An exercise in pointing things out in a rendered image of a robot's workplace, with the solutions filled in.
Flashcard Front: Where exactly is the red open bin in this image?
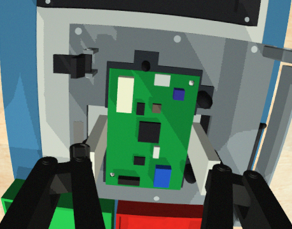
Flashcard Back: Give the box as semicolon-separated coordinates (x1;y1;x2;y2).
116;200;204;229

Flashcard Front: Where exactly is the green circuit board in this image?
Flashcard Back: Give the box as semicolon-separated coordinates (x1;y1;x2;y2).
106;68;200;190

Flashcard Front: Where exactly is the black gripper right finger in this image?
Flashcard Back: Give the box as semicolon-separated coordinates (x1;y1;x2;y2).
187;122;292;229

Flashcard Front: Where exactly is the green open-top bin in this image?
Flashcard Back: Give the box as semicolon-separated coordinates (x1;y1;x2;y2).
1;178;115;229

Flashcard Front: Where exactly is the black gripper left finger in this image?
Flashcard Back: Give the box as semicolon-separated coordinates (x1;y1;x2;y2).
0;114;108;229

